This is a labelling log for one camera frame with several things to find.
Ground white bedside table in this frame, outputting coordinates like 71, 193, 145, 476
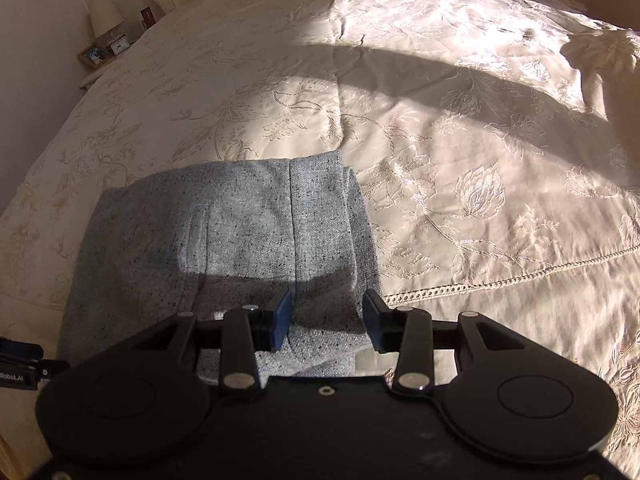
79, 60, 117, 91

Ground small photo frame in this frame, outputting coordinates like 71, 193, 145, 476
77, 44, 112, 70

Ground white table lamp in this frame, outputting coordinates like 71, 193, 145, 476
89, 0, 124, 39

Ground small white alarm clock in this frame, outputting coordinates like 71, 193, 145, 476
108, 35, 131, 56

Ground grey speckled pants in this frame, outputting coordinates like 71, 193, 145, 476
58, 152, 380, 377

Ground red card on nightstand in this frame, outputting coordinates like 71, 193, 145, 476
140, 6, 156, 30

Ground cream floral embroidered bedspread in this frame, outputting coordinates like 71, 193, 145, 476
1, 0, 639, 478

